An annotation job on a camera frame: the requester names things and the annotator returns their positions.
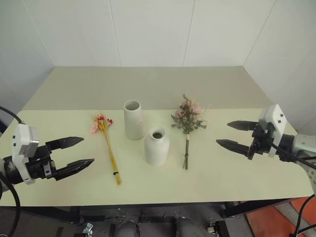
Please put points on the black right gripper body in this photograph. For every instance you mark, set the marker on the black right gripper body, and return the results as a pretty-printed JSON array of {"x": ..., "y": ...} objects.
[{"x": 260, "y": 144}]

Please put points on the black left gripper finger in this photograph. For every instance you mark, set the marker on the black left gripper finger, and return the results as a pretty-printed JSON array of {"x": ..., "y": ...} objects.
[
  {"x": 76, "y": 167},
  {"x": 66, "y": 142}
]

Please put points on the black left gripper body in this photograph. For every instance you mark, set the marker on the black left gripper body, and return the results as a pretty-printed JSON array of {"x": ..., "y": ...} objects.
[{"x": 40, "y": 164}]

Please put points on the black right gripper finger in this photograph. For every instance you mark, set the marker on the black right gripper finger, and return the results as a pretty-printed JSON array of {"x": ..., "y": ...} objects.
[
  {"x": 235, "y": 146},
  {"x": 243, "y": 125}
]

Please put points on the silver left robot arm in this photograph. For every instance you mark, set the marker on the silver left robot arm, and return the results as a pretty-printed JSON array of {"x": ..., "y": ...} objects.
[{"x": 11, "y": 170}]

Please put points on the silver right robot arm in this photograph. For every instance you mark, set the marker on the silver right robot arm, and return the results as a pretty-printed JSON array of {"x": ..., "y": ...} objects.
[{"x": 304, "y": 145}]

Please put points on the white cylinder vase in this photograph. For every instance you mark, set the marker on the white cylinder vase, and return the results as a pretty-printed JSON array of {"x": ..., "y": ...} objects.
[{"x": 134, "y": 123}]

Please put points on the white narrow-neck bottle vase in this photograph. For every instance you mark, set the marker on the white narrow-neck bottle vase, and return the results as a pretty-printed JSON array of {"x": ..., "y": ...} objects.
[{"x": 156, "y": 150}]

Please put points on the yellow-stem red flower bunch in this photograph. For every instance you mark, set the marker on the yellow-stem red flower bunch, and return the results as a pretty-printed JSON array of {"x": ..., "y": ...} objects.
[{"x": 108, "y": 145}]

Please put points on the pink green-stem flower bouquet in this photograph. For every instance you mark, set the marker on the pink green-stem flower bouquet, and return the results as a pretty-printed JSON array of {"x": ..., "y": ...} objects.
[{"x": 188, "y": 118}]

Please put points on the silver caster wheel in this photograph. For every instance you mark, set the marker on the silver caster wheel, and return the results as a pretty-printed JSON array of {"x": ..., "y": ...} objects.
[
  {"x": 210, "y": 225},
  {"x": 87, "y": 228}
]

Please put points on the orange floor mat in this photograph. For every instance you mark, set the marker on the orange floor mat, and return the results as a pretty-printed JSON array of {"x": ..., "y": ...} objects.
[{"x": 271, "y": 219}]

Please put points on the dark rounded shape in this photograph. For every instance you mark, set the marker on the dark rounded shape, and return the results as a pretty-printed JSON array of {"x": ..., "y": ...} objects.
[{"x": 127, "y": 229}]

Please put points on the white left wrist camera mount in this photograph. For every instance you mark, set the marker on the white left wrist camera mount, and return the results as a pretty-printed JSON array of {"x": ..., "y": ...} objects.
[{"x": 22, "y": 138}]

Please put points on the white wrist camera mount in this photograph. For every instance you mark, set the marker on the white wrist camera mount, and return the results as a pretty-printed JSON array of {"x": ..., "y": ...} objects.
[
  {"x": 22, "y": 138},
  {"x": 275, "y": 116}
]

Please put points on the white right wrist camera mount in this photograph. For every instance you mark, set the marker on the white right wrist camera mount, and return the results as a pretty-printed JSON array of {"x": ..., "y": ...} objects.
[{"x": 275, "y": 116}]

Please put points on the black table frame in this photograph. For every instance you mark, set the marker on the black table frame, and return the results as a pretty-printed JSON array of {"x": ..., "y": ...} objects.
[{"x": 61, "y": 213}]

